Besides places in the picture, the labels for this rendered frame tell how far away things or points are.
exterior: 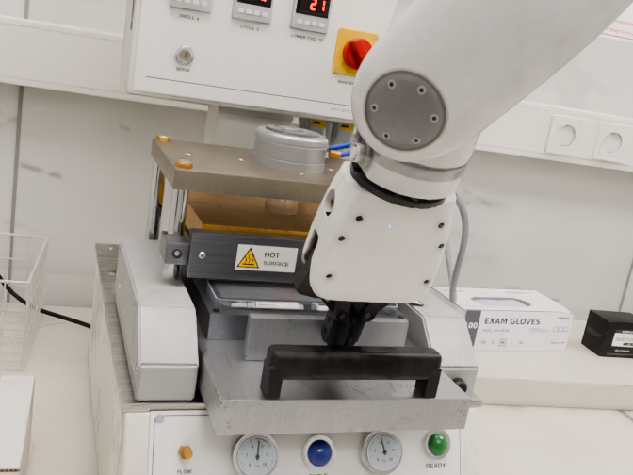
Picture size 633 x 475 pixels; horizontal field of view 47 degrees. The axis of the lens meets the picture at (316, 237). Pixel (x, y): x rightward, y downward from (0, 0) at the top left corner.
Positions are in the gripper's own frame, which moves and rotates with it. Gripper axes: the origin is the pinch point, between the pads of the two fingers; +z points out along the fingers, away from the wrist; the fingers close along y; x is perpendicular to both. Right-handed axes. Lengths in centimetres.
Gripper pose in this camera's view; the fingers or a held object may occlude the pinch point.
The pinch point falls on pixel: (342, 328)
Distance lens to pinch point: 63.2
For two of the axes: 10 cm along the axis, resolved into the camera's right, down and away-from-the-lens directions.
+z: -2.6, 8.0, 5.4
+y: 9.3, 0.7, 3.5
